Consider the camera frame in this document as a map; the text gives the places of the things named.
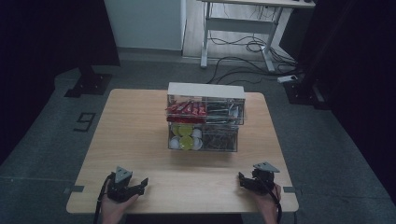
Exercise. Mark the white cabinet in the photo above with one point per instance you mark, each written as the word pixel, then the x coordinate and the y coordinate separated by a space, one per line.
pixel 143 25

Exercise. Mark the person's right hand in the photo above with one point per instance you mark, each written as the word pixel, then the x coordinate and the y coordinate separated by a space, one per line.
pixel 268 200

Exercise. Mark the black stand base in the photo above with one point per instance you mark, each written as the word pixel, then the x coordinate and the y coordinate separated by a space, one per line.
pixel 303 91
pixel 90 84

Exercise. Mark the pile of dark sachets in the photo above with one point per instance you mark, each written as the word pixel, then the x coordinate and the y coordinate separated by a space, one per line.
pixel 222 112

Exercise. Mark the white metal desk frame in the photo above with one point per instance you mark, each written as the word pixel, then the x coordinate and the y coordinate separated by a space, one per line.
pixel 239 25

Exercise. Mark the white power strip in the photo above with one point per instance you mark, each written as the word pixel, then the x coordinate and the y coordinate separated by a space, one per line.
pixel 287 79

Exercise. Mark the clear acrylic drawer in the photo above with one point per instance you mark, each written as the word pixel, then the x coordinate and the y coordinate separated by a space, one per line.
pixel 211 119
pixel 201 150

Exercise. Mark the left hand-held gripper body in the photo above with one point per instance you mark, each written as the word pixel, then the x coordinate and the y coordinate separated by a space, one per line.
pixel 120 186

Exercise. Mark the dark curtain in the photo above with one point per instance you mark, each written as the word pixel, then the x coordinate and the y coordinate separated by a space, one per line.
pixel 40 46
pixel 358 77

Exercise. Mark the green-lid coffee capsule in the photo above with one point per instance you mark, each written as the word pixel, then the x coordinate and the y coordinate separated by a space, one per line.
pixel 186 142

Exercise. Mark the pile of red snack packets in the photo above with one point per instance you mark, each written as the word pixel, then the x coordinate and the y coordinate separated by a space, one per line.
pixel 186 109

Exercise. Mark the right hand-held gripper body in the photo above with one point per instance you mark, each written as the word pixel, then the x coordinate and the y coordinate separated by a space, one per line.
pixel 263 180

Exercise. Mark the person's left hand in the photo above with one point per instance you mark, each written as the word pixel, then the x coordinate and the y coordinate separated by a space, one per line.
pixel 115 207

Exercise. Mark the pile of coffee capsules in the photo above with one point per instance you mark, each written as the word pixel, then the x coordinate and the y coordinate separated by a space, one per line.
pixel 196 133

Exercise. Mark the grey tape strip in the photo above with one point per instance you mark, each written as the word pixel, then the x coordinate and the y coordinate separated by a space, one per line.
pixel 74 189
pixel 291 189

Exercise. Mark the white-topped clear drawer organizer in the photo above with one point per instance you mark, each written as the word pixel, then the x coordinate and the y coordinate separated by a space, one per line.
pixel 205 90

